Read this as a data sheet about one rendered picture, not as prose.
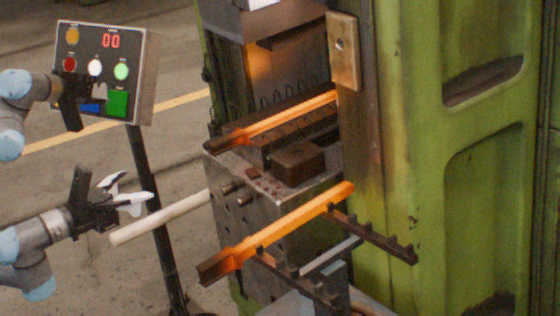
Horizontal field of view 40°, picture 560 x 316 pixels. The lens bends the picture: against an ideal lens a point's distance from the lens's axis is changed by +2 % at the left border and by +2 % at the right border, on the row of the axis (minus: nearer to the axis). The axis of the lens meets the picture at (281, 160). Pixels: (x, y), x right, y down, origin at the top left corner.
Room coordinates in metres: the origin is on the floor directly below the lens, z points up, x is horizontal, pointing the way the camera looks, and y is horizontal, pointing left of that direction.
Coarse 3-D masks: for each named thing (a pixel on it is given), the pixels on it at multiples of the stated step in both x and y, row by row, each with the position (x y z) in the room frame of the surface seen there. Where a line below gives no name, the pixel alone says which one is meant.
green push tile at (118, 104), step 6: (108, 90) 2.10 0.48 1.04; (114, 90) 2.09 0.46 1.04; (108, 96) 2.09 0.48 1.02; (114, 96) 2.08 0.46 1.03; (120, 96) 2.07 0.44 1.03; (126, 96) 2.06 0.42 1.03; (114, 102) 2.07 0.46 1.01; (120, 102) 2.06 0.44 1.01; (126, 102) 2.05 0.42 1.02; (108, 108) 2.08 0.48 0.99; (114, 108) 2.07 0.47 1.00; (120, 108) 2.05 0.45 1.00; (126, 108) 2.05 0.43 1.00; (108, 114) 2.07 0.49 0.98; (114, 114) 2.06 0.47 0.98; (120, 114) 2.05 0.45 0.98; (126, 114) 2.04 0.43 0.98
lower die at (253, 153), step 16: (304, 96) 1.98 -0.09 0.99; (256, 112) 1.94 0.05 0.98; (272, 112) 1.91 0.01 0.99; (304, 112) 1.86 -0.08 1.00; (320, 112) 1.86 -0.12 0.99; (336, 112) 1.85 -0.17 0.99; (224, 128) 1.87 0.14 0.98; (272, 128) 1.80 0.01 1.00; (288, 128) 1.80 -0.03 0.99; (304, 128) 1.79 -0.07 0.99; (320, 128) 1.82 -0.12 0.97; (256, 144) 1.74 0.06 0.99; (272, 144) 1.74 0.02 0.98; (288, 144) 1.77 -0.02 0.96; (320, 144) 1.82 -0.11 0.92; (256, 160) 1.75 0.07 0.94
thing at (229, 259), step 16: (336, 192) 1.49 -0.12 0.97; (352, 192) 1.51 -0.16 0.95; (304, 208) 1.44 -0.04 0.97; (320, 208) 1.45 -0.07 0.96; (272, 224) 1.40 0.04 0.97; (288, 224) 1.39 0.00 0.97; (256, 240) 1.35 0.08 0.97; (272, 240) 1.36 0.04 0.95; (224, 256) 1.29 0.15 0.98; (240, 256) 1.30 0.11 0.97; (208, 272) 1.27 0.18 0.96; (224, 272) 1.29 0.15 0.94
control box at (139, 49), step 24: (72, 24) 2.28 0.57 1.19; (96, 24) 2.23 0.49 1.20; (72, 48) 2.24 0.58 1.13; (96, 48) 2.20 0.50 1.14; (120, 48) 2.15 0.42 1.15; (144, 48) 2.11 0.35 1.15; (144, 72) 2.09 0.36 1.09; (144, 96) 2.07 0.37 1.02; (120, 120) 2.05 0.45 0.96; (144, 120) 2.05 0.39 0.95
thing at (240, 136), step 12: (324, 96) 1.93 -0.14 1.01; (336, 96) 1.93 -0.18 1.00; (300, 108) 1.87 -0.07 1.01; (264, 120) 1.83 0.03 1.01; (276, 120) 1.82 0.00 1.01; (240, 132) 1.77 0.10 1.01; (252, 132) 1.78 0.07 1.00; (216, 144) 1.73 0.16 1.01; (228, 144) 1.75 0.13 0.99; (240, 144) 1.76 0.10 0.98
